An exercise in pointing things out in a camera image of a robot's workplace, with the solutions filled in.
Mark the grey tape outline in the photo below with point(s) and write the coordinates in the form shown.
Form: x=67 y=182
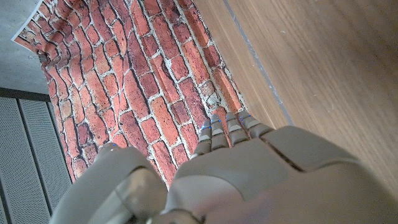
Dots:
x=258 y=65

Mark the small metal backdrop clip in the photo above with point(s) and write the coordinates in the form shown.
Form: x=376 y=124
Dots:
x=42 y=58

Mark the red brick print backdrop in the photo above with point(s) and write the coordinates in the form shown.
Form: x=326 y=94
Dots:
x=130 y=77

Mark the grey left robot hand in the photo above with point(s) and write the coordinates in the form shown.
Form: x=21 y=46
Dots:
x=248 y=174

